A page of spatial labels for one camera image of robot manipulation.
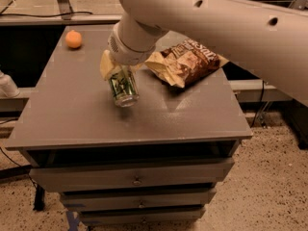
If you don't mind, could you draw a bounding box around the green soda can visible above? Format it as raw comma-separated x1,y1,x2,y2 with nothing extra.
109,66,139,108

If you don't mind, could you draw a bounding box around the black cable on rail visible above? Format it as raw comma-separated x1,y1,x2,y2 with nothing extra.
0,0,94,18

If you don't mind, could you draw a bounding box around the brown chip bag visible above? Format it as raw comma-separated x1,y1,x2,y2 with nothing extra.
145,38,228,89

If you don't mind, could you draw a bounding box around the black cable on floor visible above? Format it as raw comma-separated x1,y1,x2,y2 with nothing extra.
0,144,46,212

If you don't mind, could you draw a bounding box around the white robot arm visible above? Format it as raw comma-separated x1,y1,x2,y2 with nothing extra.
108,0,308,106

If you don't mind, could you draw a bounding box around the white pipe at left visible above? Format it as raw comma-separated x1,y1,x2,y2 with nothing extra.
0,70,20,97

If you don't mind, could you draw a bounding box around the metal frame rail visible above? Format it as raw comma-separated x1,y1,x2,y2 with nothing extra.
0,0,123,26

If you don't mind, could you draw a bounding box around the bottom grey drawer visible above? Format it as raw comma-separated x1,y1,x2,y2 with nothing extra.
80,206,205,226

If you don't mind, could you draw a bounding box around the grey drawer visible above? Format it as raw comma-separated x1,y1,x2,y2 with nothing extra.
30,158,234,193
80,206,205,226
61,187,216,212

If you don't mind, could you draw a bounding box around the top grey drawer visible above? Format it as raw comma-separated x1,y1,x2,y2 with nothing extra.
30,158,234,193

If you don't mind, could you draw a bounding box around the black cable at right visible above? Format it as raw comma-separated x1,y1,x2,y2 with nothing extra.
249,80,268,129

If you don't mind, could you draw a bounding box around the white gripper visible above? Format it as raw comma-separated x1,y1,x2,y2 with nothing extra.
100,24,158,81

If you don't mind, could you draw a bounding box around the grey drawer cabinet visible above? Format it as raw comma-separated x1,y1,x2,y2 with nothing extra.
4,21,254,227

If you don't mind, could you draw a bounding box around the middle grey drawer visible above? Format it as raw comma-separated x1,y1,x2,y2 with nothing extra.
61,187,216,212

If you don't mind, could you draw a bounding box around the orange fruit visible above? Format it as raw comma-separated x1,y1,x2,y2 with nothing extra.
65,30,82,49

